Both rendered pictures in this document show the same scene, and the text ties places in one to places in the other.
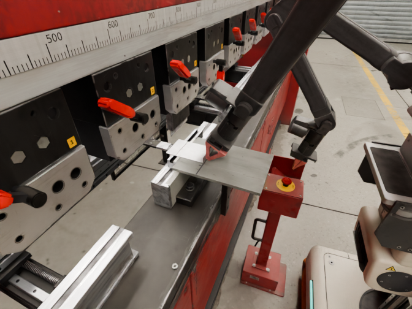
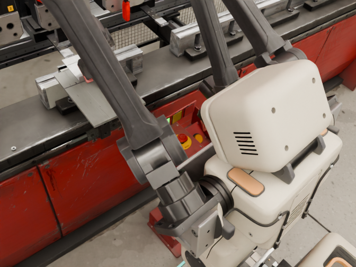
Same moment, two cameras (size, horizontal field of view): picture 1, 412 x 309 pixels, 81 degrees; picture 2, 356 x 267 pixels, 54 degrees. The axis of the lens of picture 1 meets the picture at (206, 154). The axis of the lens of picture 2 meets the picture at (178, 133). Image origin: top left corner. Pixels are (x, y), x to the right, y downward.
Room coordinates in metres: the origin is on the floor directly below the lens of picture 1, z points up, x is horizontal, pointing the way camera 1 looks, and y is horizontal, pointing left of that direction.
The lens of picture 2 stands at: (-0.06, -0.61, 1.77)
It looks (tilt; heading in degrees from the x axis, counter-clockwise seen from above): 49 degrees down; 22
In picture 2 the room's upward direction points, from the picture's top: 9 degrees clockwise
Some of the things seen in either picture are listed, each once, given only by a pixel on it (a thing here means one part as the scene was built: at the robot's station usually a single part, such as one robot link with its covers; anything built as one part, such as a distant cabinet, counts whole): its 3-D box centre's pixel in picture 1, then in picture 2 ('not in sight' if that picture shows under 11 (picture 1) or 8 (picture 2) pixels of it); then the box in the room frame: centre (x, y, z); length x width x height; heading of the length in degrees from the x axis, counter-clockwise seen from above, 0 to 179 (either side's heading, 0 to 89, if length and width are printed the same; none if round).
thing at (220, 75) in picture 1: (219, 75); (125, 5); (0.75, -0.04, 1.20); 0.04 x 0.02 x 0.10; 67
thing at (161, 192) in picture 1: (189, 159); (93, 74); (0.68, 0.06, 0.92); 0.39 x 0.06 x 0.10; 157
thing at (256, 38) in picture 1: (252, 22); not in sight; (1.34, -0.23, 1.26); 0.15 x 0.09 x 0.17; 157
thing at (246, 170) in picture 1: (224, 162); (98, 89); (0.57, -0.06, 1.00); 0.26 x 0.18 x 0.01; 67
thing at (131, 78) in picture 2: (202, 172); (98, 92); (0.64, 0.01, 0.89); 0.30 x 0.05 x 0.03; 157
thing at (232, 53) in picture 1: (224, 39); not in sight; (0.97, -0.07, 1.26); 0.15 x 0.09 x 0.17; 157
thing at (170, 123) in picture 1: (178, 114); (71, 29); (0.63, 0.08, 1.13); 0.10 x 0.02 x 0.10; 157
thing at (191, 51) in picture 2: not in sight; (214, 44); (1.16, -0.21, 0.89); 0.30 x 0.05 x 0.03; 157
